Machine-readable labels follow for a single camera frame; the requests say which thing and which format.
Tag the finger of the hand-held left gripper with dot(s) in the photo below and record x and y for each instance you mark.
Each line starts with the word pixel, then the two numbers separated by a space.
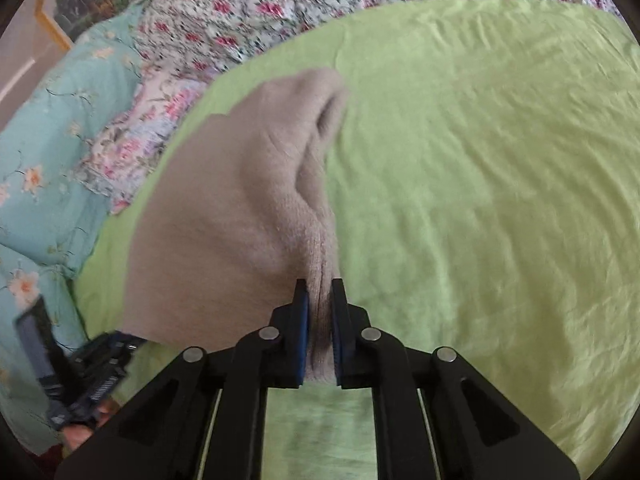
pixel 37 345

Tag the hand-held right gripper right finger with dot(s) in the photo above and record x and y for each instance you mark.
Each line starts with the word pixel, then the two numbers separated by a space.
pixel 340 345

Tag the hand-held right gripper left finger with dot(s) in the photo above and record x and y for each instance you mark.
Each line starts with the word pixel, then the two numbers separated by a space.
pixel 301 345

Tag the beige knitted sweater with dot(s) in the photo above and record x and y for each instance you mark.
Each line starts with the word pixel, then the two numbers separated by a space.
pixel 225 235

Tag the person's left hand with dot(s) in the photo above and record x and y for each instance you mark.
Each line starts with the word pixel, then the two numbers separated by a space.
pixel 90 427

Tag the teal floral blanket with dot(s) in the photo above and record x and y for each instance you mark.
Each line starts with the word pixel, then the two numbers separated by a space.
pixel 55 160

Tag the green bed sheet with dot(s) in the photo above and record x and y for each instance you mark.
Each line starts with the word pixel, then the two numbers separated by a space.
pixel 475 185

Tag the pastel floral ruffled pillow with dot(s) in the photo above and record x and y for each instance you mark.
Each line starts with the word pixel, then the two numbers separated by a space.
pixel 140 140

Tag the white pink-flowered quilt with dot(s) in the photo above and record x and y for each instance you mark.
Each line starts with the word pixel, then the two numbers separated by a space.
pixel 300 5

